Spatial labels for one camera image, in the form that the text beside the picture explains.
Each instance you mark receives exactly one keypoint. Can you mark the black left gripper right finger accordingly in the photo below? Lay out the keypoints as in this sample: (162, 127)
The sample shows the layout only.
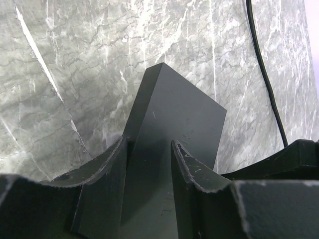
(275, 198)

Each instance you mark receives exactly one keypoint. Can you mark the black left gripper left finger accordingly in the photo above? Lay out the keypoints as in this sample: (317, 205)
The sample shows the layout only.
(85, 203)

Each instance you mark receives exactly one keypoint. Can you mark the black network switch box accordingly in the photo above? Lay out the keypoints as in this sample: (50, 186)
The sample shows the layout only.
(167, 107)

